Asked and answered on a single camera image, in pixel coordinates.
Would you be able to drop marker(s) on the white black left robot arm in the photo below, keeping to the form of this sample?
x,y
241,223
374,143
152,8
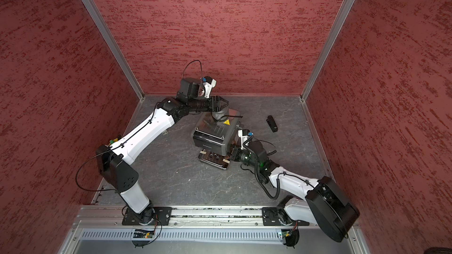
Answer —
x,y
115,161

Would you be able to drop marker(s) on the small black box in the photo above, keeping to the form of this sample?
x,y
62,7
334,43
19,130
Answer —
x,y
272,123

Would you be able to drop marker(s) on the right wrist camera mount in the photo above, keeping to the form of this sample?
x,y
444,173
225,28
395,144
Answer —
x,y
244,136

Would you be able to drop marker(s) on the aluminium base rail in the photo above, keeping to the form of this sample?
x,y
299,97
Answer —
x,y
251,224

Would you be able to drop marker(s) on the grey steel coffee machine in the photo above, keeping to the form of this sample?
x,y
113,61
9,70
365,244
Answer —
x,y
214,134

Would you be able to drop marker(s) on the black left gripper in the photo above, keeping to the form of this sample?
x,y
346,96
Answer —
x,y
215,106

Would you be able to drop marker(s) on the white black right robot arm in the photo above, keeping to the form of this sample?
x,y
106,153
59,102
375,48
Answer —
x,y
318,201

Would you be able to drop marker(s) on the brown microfibre cloth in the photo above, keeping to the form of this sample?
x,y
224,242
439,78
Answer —
x,y
235,153

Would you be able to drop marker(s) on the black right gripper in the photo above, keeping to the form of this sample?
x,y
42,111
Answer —
x,y
238,152

